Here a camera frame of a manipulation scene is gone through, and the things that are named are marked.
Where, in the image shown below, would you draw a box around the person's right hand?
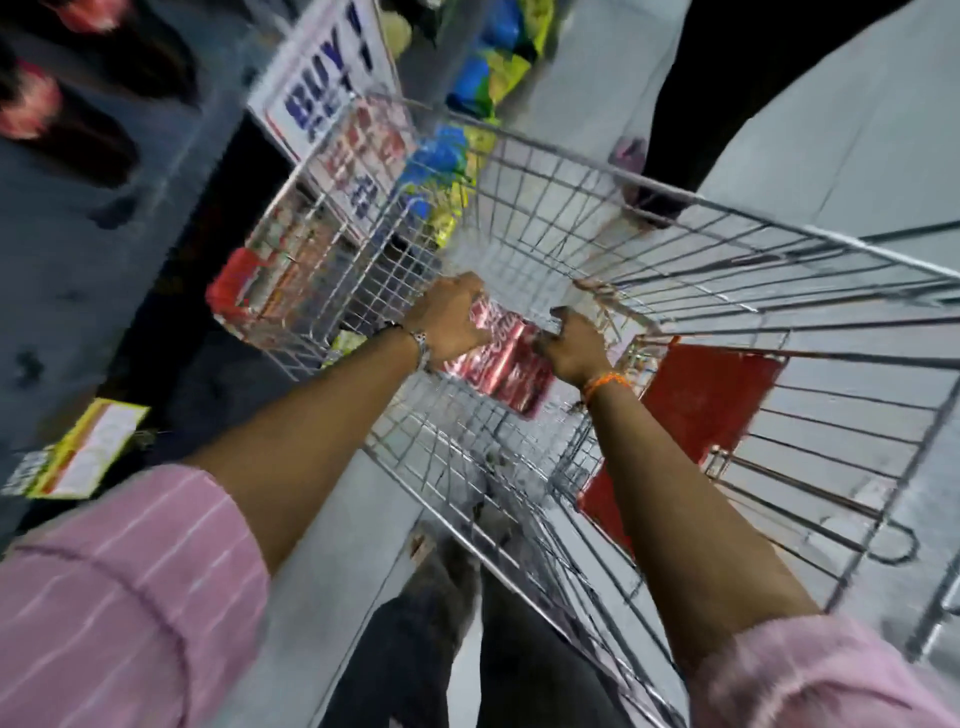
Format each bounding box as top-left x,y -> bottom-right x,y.
531,306 -> 612,390

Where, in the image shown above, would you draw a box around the person's left hand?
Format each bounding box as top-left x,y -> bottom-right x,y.
402,271 -> 496,370

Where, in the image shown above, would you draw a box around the shiny red snack packet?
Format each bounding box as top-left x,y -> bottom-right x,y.
442,294 -> 558,420

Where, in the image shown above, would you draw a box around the person's left forearm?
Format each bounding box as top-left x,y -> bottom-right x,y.
180,322 -> 423,579

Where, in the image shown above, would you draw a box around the person's right forearm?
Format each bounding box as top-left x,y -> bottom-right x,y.
581,378 -> 822,676

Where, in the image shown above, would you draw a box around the orange wrist thread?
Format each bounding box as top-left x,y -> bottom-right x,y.
581,371 -> 635,406

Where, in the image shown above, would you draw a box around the red plastic cart seat flap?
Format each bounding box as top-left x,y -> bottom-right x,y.
577,341 -> 789,556

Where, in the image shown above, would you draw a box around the shelf of red white boxes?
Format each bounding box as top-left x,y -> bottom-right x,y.
243,183 -> 361,325

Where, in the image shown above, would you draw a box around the row of blue yellow packets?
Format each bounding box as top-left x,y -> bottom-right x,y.
375,0 -> 556,249

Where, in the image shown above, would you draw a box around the red plastic cart corner bumper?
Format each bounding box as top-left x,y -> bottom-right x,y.
206,247 -> 265,325

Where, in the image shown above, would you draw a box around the person's grey shoe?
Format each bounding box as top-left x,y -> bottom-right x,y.
408,525 -> 483,610

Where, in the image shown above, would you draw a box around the white promotion sign blue letters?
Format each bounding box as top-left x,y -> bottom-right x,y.
246,0 -> 421,226

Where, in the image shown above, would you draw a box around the person's dark trousers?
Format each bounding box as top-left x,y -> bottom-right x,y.
322,566 -> 633,728

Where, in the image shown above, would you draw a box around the dark packet with red print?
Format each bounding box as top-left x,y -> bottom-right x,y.
41,0 -> 202,108
0,60 -> 141,190

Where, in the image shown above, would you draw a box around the yellow shelf price label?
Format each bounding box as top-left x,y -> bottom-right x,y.
26,399 -> 151,501

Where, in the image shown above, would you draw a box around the person's pink striped right sleeve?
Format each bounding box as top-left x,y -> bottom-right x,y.
686,615 -> 960,728

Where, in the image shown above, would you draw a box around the person's pink striped sleeve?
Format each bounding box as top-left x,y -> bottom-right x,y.
0,463 -> 273,728
686,615 -> 960,728

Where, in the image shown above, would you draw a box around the person's pink striped left sleeve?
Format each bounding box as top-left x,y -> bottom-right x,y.
0,463 -> 273,728

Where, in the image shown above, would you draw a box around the silver wrist bracelet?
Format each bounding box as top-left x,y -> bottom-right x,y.
375,321 -> 433,373

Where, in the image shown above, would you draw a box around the metal wire shopping cart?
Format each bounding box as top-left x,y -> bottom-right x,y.
206,90 -> 960,728

